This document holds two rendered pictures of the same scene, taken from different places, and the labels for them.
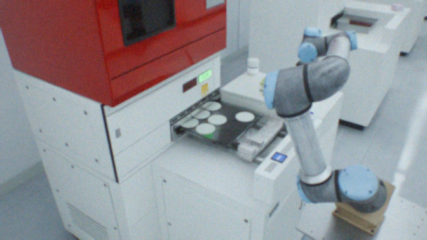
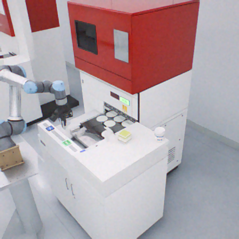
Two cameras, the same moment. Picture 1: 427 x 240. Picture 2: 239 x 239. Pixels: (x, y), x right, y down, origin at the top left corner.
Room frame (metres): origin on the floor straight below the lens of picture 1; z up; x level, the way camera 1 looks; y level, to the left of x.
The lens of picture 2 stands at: (2.22, -1.83, 2.16)
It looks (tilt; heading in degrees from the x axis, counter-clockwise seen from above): 33 degrees down; 105
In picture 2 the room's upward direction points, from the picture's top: 2 degrees counter-clockwise
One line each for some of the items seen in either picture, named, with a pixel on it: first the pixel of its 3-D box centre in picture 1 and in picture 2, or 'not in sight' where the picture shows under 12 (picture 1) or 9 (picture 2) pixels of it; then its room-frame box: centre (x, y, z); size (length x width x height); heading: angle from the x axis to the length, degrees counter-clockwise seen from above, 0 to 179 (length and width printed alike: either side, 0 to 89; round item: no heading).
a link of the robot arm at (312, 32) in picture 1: (311, 41); (58, 89); (1.42, -0.41, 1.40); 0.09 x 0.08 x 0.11; 159
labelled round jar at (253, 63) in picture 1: (253, 66); (159, 134); (2.08, -0.25, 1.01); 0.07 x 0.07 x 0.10
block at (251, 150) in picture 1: (246, 148); (74, 129); (1.36, -0.16, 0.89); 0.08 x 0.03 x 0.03; 55
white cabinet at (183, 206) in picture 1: (252, 193); (101, 180); (1.58, -0.23, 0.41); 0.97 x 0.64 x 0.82; 145
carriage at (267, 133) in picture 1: (262, 138); (85, 140); (1.49, -0.25, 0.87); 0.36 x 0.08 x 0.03; 145
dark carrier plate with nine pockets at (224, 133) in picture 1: (216, 119); (109, 123); (1.62, -0.02, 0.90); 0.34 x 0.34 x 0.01; 55
